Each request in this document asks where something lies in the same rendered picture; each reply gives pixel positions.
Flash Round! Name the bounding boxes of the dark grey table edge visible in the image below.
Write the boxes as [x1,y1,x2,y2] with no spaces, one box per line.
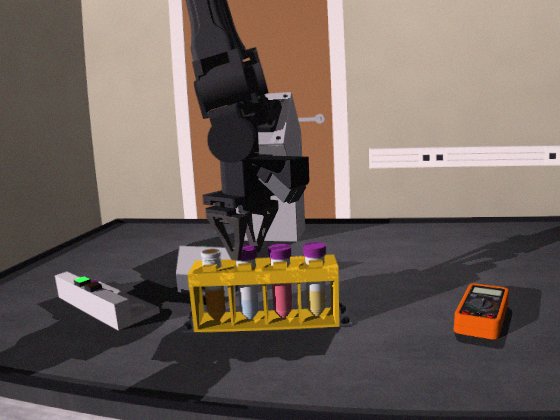
[0,216,560,420]

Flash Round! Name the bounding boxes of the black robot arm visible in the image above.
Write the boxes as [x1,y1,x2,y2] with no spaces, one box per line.
[186,0,309,204]

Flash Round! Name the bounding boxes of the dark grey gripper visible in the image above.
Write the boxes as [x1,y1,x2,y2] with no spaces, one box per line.
[203,161,279,261]

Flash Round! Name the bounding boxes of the white key housing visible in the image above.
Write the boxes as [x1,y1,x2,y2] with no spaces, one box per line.
[176,246,230,294]

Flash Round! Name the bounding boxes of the orange digital multimeter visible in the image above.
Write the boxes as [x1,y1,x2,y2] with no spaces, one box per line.
[454,284,509,339]

